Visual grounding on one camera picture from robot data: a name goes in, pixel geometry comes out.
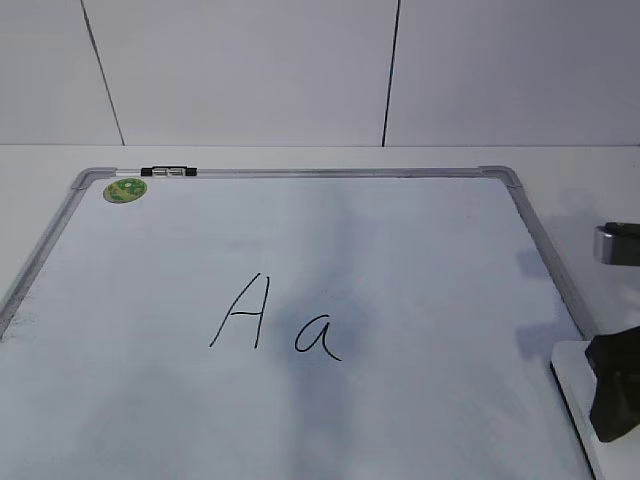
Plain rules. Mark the green round magnet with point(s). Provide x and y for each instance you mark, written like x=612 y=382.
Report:
x=124 y=191

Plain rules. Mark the white whiteboard eraser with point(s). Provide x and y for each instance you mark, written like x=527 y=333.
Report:
x=577 y=385

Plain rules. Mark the white magnetic whiteboard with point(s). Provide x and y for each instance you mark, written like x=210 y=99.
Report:
x=288 y=327

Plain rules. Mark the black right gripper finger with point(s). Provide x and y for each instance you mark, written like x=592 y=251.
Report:
x=614 y=360
x=617 y=243

